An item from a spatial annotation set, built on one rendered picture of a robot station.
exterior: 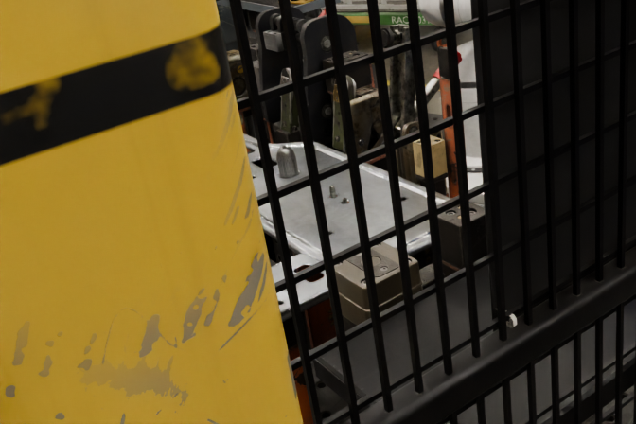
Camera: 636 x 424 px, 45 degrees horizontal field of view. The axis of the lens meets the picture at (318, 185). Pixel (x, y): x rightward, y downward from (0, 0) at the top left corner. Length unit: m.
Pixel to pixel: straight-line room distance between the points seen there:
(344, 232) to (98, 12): 0.84
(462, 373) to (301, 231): 0.56
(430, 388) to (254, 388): 0.26
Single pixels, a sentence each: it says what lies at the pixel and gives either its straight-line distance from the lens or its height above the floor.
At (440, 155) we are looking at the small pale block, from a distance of 1.12.
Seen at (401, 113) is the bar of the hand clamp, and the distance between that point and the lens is 1.16.
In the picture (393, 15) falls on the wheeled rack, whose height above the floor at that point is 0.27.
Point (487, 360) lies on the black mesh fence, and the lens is 0.54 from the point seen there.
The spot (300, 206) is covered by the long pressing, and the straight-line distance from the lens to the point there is 1.12.
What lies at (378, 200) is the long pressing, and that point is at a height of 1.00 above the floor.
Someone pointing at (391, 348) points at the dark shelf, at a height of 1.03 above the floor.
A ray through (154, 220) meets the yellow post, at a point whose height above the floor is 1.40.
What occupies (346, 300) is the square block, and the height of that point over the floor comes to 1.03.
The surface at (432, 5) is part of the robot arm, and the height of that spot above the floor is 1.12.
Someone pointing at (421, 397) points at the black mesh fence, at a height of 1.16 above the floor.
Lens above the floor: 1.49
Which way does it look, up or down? 25 degrees down
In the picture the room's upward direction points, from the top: 10 degrees counter-clockwise
